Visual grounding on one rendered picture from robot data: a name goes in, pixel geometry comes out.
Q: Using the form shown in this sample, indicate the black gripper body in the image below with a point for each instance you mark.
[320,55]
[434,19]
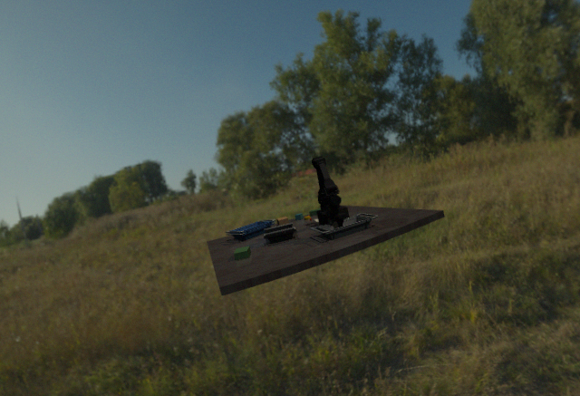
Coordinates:
[338,213]

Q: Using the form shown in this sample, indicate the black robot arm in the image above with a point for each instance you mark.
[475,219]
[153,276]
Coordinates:
[327,194]

